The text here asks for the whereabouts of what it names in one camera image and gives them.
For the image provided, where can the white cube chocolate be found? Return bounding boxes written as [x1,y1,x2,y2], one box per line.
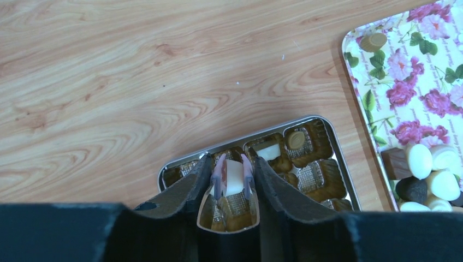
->
[252,143,281,161]

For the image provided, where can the gold chocolate tin box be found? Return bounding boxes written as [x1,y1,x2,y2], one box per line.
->
[158,116,360,211]

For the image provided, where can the white swirl round chocolate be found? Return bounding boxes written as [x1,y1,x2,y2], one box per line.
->
[424,195,453,212]

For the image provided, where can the brown rectangular chocolate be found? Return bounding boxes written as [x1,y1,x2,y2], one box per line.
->
[381,147,413,180]

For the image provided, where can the pink silicone tongs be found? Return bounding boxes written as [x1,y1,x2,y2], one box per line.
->
[196,153,260,234]

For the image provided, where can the white heart chocolate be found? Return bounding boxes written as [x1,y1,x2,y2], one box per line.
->
[425,170,460,201]

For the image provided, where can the caramel round chocolate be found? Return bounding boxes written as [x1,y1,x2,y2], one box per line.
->
[286,130,306,150]
[360,33,387,52]

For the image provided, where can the white oval swirl chocolate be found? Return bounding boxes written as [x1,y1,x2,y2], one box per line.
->
[430,144,462,171]

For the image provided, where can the dark oval chocolate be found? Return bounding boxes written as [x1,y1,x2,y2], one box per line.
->
[395,176,428,204]

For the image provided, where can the floral patterned tray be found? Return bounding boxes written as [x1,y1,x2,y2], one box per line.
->
[342,1,462,210]

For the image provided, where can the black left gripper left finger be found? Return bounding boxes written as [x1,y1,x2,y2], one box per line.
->
[1,154,212,261]

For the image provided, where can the white oval smooth chocolate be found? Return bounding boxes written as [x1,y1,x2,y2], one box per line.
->
[406,144,432,180]

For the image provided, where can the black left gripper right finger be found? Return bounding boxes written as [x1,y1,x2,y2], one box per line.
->
[254,158,462,261]

